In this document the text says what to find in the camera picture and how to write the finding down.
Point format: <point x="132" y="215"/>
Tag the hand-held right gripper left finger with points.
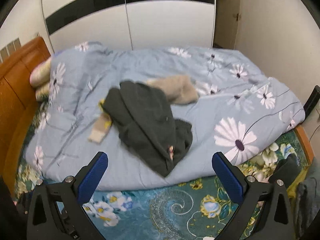
<point x="95" y="175"/>

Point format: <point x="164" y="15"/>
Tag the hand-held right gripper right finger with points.
<point x="225" y="177"/>

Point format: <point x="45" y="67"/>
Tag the dark grey pants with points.
<point x="145" y="120"/>

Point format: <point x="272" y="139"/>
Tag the teal floral bed sheet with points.
<point x="175" y="205"/>

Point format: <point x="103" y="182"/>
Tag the grey cloth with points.
<point x="307" y="205"/>

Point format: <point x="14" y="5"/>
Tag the wooden footboard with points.
<point x="305" y="142"/>

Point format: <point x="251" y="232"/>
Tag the beige pillow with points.
<point x="42" y="91"/>

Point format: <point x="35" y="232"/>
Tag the pink pillow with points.
<point x="40" y="73"/>

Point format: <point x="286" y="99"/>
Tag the black box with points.
<point x="312" y="100"/>

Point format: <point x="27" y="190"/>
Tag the blue floral quilt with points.
<point x="140" y="62"/>

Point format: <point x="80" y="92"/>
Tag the wooden headboard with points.
<point x="17" y="80"/>

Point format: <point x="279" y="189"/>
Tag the beige door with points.
<point x="226" y="25"/>

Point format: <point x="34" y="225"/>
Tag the white and black wardrobe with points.
<point x="162" y="22"/>

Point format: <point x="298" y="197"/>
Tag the white wall radiator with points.
<point x="10" y="48"/>

